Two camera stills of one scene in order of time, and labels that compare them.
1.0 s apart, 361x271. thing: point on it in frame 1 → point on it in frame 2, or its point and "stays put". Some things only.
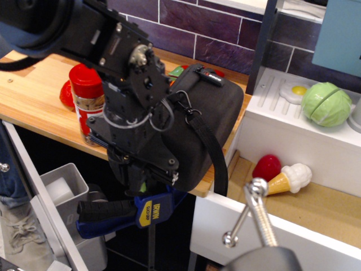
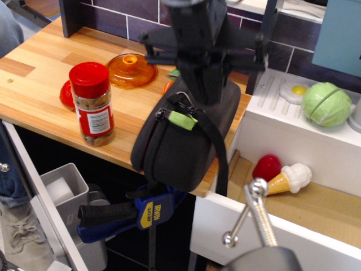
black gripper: [130, 129] → [203, 48]
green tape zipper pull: [143, 188] → [183, 120]
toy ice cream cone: [292, 178] stays put
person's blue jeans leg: [13, 187] stays put
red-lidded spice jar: [87, 91] stays put
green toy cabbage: [325, 104] stays put
